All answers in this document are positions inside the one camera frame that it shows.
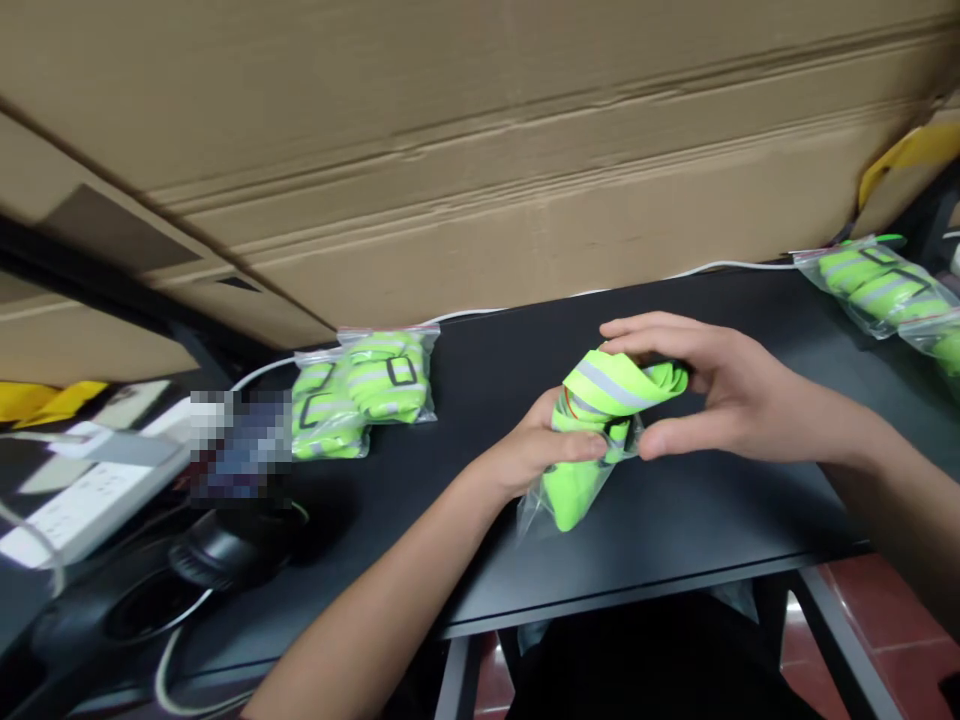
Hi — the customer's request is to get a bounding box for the person's right hand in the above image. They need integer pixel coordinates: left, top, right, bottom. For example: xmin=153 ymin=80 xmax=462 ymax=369
xmin=599 ymin=310 xmax=828 ymax=464

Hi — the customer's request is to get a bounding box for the person's left hand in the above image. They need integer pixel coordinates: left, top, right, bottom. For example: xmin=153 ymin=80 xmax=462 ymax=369
xmin=463 ymin=388 xmax=606 ymax=502

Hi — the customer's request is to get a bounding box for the clear plastic zip bag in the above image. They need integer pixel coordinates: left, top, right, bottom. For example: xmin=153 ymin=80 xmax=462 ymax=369
xmin=515 ymin=410 xmax=648 ymax=543

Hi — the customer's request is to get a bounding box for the bagged green reflective vest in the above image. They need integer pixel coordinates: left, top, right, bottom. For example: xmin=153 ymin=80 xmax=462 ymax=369
xmin=335 ymin=325 xmax=442 ymax=426
xmin=290 ymin=350 xmax=373 ymax=462
xmin=792 ymin=235 xmax=960 ymax=341
xmin=895 ymin=305 xmax=960 ymax=378

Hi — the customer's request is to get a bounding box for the person's body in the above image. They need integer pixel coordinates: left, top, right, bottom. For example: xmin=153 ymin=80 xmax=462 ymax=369
xmin=514 ymin=589 xmax=830 ymax=720

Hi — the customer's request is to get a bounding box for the yellow bag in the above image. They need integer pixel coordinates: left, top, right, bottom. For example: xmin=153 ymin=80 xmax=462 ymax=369
xmin=857 ymin=118 xmax=960 ymax=230

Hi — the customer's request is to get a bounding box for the large cardboard box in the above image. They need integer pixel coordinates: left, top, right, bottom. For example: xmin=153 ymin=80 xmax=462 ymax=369
xmin=0 ymin=0 xmax=960 ymax=343

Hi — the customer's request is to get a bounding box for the black round device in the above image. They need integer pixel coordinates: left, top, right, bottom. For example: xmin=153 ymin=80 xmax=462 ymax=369
xmin=167 ymin=506 xmax=295 ymax=595

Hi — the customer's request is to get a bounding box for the grey plug adapter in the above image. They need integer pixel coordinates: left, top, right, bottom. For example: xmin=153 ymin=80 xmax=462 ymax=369
xmin=46 ymin=418 xmax=184 ymax=472

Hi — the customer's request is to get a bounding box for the white power strip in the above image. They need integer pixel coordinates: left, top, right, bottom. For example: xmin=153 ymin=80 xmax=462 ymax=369
xmin=0 ymin=397 xmax=195 ymax=569

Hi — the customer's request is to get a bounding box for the cardboard box with dark print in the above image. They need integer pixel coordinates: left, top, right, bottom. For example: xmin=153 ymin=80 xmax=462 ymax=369
xmin=0 ymin=112 xmax=340 ymax=385

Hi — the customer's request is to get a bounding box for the yellow cloth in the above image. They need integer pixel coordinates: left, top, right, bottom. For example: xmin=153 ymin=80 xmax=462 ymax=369
xmin=0 ymin=379 xmax=112 ymax=430

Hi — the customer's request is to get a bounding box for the long white cable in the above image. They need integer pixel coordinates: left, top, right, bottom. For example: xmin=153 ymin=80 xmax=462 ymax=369
xmin=223 ymin=258 xmax=801 ymax=397

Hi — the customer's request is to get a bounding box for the black metal table frame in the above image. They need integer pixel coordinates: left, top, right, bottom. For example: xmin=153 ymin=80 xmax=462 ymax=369
xmin=433 ymin=566 xmax=905 ymax=720

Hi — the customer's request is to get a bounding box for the grey looped cable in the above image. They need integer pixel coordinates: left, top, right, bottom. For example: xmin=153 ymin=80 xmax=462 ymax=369
xmin=152 ymin=583 xmax=260 ymax=715

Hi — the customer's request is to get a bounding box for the black ring-shaped base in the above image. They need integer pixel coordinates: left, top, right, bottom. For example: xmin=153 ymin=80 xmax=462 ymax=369
xmin=31 ymin=568 xmax=220 ymax=655

